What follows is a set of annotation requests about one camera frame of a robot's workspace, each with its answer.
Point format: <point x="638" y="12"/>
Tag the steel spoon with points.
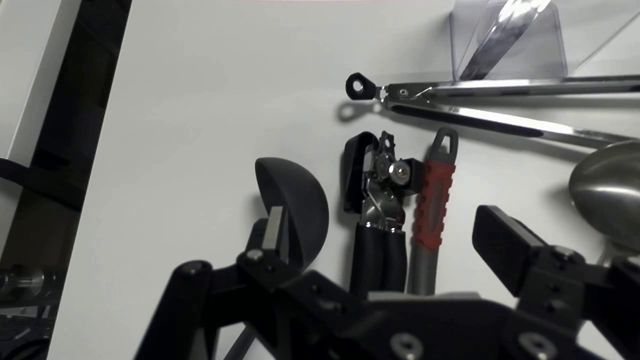
<point x="611" y="193"/>

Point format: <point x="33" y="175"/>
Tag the steel tongs with slotted tips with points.
<point x="501" y="86"/>

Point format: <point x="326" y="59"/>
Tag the black ladle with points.
<point x="303" y="200"/>

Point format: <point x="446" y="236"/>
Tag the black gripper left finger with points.
<point x="200" y="301"/>

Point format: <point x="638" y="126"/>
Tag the black can opener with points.
<point x="380" y="260"/>

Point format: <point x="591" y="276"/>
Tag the upright silver utensil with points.
<point x="506" y="27"/>

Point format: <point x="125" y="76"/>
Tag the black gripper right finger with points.
<point x="532" y="267"/>

